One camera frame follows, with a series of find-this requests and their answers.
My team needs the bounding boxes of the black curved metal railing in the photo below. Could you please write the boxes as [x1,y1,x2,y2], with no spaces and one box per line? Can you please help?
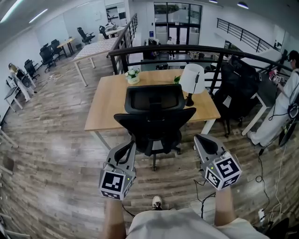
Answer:
[107,13,294,98]

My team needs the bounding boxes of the white shade table lamp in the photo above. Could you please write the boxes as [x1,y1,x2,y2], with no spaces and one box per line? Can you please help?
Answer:
[178,63,206,107]

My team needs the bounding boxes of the person's right forearm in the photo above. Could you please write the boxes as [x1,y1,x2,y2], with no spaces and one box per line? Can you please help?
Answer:
[214,186,236,227]

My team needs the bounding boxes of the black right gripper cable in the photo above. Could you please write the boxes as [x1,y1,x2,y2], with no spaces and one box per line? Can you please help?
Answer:
[193,179,217,219]

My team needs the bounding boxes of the black staircase railing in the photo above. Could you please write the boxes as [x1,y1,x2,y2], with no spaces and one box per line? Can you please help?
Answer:
[216,18,276,53]

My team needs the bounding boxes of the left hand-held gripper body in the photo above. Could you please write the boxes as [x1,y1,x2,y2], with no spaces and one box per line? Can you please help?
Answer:
[99,162,136,201]

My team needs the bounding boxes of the small yellow wooden desk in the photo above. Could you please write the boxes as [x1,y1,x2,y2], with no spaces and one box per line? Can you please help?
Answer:
[57,37,76,58]

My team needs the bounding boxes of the person's left forearm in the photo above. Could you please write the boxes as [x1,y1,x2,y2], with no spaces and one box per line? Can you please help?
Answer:
[104,199,127,239]

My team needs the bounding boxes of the person's white shirt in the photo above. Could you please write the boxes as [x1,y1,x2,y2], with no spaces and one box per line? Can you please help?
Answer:
[126,207,269,239]

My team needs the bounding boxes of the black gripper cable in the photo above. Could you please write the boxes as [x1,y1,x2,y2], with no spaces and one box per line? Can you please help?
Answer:
[193,179,217,219]
[121,203,136,218]

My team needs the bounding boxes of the black framed glass door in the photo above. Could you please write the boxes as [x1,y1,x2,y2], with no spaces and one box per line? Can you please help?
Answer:
[154,1,203,45]

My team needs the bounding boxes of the black mesh office chair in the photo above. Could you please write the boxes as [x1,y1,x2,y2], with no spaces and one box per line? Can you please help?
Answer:
[114,84,197,171]

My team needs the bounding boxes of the white potted flower plant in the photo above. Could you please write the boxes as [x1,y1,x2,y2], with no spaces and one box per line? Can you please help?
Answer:
[125,68,141,85]

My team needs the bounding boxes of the wooden desk with white legs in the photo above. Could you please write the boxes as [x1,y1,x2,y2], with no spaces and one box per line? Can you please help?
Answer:
[84,69,221,151]

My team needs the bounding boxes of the white floor cable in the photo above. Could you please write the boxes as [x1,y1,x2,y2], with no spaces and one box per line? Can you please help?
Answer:
[268,144,287,222]

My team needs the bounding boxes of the person's left white shoe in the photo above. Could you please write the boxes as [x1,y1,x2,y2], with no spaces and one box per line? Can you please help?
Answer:
[151,195,163,211]

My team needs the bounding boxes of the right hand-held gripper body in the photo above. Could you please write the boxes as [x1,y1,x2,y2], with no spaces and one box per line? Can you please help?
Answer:
[199,151,242,190]

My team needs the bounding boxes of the black office chair with tag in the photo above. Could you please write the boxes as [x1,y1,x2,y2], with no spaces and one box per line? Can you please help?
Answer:
[214,55,260,138]

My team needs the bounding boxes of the black floor cable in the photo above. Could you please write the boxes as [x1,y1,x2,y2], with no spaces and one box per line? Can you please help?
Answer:
[255,149,271,211]

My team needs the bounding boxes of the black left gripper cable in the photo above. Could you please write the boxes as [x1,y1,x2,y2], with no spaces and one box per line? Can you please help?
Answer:
[121,203,136,218]

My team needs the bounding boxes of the dark top desk white legs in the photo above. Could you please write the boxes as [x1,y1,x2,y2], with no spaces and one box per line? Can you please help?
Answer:
[241,72,278,136]
[4,79,24,112]

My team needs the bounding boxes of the white linear ceiling light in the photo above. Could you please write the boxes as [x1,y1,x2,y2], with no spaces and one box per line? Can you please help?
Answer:
[28,8,49,24]
[0,0,24,23]

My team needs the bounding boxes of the long patterned white table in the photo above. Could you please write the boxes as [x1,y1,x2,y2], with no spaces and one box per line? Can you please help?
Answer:
[72,37,121,87]

